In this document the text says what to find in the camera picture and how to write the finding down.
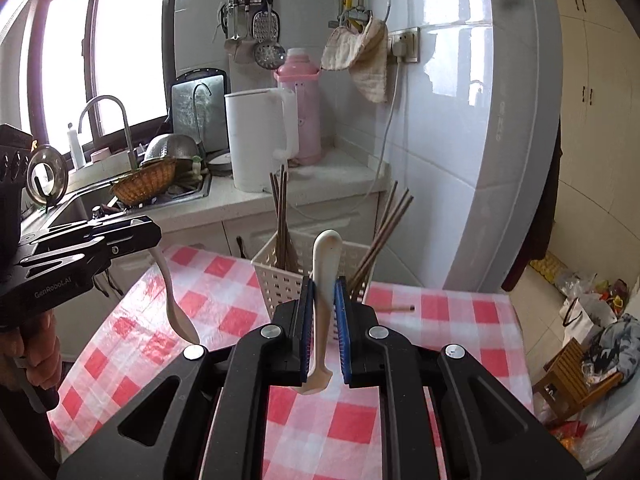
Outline glass pot lid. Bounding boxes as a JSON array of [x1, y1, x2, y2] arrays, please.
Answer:
[[26, 144, 70, 209]]

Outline white kitchen counter cabinet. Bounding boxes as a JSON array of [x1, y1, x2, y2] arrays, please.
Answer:
[[47, 147, 391, 307]]

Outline pink thermos flask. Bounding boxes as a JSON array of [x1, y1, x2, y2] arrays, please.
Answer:
[[273, 48, 323, 167]]

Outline grey cloth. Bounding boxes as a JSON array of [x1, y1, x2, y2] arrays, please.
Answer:
[[596, 314, 640, 387]]

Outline brown wicker basket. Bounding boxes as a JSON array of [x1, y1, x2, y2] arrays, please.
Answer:
[[110, 157, 179, 206]]

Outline white wall socket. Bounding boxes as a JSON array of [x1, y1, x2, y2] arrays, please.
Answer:
[[387, 29, 420, 64]]

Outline steel sink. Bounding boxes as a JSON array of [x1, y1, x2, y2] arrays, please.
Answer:
[[47, 172, 214, 227]]

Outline cream hanging dishcloth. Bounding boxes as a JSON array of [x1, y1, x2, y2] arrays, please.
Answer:
[[320, 16, 390, 104]]

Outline small curved faucet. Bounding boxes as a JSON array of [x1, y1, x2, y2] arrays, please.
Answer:
[[192, 82, 212, 149]]

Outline white shopping bag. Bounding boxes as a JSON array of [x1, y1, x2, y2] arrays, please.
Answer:
[[559, 296, 619, 344]]

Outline white plastic bottle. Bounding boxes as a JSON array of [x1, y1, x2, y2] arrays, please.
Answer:
[[67, 122, 87, 170]]

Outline steel colander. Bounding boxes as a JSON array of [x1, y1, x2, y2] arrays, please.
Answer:
[[139, 133, 206, 169]]

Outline white power cable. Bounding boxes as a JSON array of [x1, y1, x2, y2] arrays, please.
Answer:
[[357, 57, 402, 203]]

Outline clear plastic bags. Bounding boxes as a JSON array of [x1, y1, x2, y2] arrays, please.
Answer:
[[554, 267, 632, 312]]

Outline white perforated utensil basket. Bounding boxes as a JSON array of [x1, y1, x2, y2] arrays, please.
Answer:
[[250, 230, 372, 323]]

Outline steel skimmer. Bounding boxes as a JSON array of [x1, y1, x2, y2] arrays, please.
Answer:
[[254, 2, 287, 69]]

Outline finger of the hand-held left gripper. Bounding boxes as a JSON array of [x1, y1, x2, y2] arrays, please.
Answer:
[[20, 215, 163, 257], [14, 245, 118, 286]]

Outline red white checkered tablecloth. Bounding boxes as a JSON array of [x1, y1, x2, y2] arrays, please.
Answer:
[[50, 245, 536, 480]]

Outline chrome kitchen faucet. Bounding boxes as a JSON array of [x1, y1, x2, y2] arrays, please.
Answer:
[[78, 95, 139, 172]]

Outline steel cutting board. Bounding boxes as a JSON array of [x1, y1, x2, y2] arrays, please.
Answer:
[[171, 67, 230, 154]]

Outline white electric kettle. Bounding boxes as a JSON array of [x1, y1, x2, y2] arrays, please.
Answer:
[[224, 87, 299, 194]]

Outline person's left hand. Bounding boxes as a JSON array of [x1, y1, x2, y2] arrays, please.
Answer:
[[0, 310, 63, 397]]

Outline cream cupboard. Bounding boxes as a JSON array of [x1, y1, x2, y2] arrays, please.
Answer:
[[552, 0, 640, 286]]

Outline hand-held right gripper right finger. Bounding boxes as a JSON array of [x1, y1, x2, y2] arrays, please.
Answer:
[[334, 276, 586, 480]]

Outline window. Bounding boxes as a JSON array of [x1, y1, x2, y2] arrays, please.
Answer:
[[0, 0, 179, 161]]

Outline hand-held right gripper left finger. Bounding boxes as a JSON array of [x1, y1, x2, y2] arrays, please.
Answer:
[[57, 275, 316, 480]]

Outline cream plastic spoon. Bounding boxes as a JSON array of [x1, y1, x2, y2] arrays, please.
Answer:
[[150, 245, 201, 346], [290, 229, 344, 395]]

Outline white refrigerator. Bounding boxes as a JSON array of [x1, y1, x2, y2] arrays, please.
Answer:
[[442, 0, 564, 292]]

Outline wooden stool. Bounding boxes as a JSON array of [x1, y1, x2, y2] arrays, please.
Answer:
[[532, 337, 626, 424]]

